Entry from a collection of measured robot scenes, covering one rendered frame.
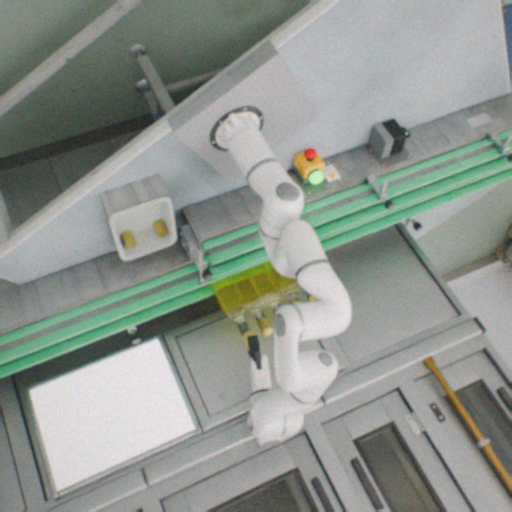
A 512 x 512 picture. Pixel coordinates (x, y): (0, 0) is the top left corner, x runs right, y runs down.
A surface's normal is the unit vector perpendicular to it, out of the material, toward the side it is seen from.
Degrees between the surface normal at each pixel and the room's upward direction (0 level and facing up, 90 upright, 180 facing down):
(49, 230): 0
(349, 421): 90
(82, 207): 0
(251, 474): 90
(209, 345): 90
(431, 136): 90
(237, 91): 3
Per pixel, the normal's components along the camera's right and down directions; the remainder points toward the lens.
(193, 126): 0.44, 0.78
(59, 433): 0.02, -0.55
